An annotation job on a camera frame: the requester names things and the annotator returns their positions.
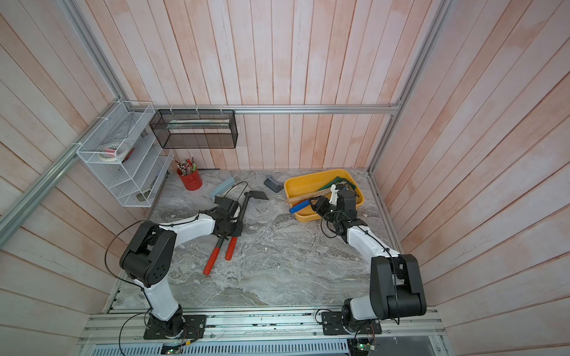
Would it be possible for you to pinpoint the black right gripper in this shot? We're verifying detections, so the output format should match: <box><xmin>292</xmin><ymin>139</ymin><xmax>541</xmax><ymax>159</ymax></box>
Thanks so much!
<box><xmin>309</xmin><ymin>196</ymin><xmax>343</xmax><ymax>225</ymax></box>

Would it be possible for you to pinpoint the wooden handle hoe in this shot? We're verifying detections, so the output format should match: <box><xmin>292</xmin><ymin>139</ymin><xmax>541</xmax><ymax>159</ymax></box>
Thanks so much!
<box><xmin>287</xmin><ymin>188</ymin><xmax>331</xmax><ymax>204</ymax></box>

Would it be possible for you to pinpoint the speckled hoe red grip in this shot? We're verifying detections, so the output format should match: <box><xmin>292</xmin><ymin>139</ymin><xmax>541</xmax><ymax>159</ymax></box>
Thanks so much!
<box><xmin>224</xmin><ymin>190</ymin><xmax>270</xmax><ymax>262</ymax></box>
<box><xmin>203</xmin><ymin>236</ymin><xmax>225</xmax><ymax>276</ymax></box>

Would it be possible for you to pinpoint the green hoe red grip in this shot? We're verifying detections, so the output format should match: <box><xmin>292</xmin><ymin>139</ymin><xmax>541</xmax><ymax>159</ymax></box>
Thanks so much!
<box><xmin>319</xmin><ymin>177</ymin><xmax>356</xmax><ymax>191</ymax></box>

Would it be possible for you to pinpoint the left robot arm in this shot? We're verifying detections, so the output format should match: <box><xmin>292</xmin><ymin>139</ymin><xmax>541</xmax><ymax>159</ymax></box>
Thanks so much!
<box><xmin>120</xmin><ymin>197</ymin><xmax>247</xmax><ymax>337</ymax></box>

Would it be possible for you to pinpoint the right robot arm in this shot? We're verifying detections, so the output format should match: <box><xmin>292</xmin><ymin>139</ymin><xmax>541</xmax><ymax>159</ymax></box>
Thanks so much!
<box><xmin>310</xmin><ymin>188</ymin><xmax>428</xmax><ymax>325</ymax></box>

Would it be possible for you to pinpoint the yellow plastic storage box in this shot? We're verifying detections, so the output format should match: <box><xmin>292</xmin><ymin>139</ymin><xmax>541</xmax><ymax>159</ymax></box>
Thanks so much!
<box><xmin>284</xmin><ymin>169</ymin><xmax>366</xmax><ymax>209</ymax></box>

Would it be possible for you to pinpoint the light blue stapler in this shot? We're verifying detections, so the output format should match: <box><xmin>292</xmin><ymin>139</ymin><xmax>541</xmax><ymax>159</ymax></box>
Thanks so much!
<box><xmin>209</xmin><ymin>177</ymin><xmax>235</xmax><ymax>200</ymax></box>

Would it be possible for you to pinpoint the red metal pencil cup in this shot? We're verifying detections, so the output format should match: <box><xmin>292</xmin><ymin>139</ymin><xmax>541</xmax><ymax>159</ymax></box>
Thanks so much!
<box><xmin>178</xmin><ymin>170</ymin><xmax>203</xmax><ymax>191</ymax></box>

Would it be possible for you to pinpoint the tape roll on shelf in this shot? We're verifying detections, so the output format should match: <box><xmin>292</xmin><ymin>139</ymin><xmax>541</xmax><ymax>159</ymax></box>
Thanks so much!
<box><xmin>96</xmin><ymin>142</ymin><xmax>128</xmax><ymax>163</ymax></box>

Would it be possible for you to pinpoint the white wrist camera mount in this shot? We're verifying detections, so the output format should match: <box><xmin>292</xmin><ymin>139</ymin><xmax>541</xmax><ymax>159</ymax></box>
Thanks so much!
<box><xmin>329</xmin><ymin>182</ymin><xmax>346</xmax><ymax>206</ymax></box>

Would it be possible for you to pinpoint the black wire mesh basket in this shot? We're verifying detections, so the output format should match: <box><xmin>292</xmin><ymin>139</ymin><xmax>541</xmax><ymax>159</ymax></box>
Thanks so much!
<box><xmin>149</xmin><ymin>108</ymin><xmax>238</xmax><ymax>149</ymax></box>

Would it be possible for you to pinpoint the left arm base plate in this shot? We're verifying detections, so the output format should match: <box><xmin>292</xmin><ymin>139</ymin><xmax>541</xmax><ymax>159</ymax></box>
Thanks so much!
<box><xmin>143</xmin><ymin>314</ymin><xmax>207</xmax><ymax>340</ymax></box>

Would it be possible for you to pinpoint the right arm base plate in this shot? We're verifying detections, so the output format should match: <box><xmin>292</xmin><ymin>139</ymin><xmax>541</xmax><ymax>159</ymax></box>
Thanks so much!
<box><xmin>316</xmin><ymin>309</ymin><xmax>381</xmax><ymax>335</ymax></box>

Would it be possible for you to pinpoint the white wire mesh shelf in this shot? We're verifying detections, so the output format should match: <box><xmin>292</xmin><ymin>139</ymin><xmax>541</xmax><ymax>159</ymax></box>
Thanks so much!
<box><xmin>77</xmin><ymin>101</ymin><xmax>173</xmax><ymax>208</ymax></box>

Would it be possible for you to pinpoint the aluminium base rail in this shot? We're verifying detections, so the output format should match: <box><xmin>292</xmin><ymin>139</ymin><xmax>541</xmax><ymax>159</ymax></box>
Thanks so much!
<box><xmin>79</xmin><ymin>306</ymin><xmax>446</xmax><ymax>345</ymax></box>

